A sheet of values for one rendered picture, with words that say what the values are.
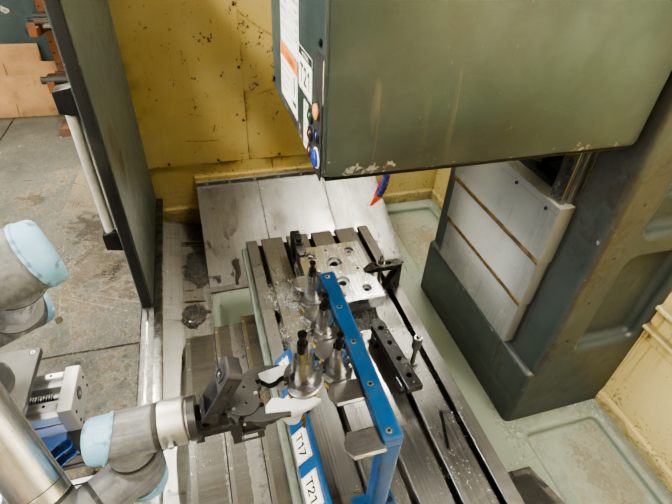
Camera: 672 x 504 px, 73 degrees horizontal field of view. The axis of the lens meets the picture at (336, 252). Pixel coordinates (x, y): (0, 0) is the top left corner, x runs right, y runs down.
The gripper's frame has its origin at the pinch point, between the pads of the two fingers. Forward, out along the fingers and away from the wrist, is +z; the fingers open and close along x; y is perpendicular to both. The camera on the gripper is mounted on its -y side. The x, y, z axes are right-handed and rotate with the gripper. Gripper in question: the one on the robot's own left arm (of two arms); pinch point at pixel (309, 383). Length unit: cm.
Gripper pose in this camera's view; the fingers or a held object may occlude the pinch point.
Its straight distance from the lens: 80.0
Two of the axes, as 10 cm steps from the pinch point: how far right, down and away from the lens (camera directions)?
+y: -0.2, 7.6, 6.5
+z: 9.6, -1.6, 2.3
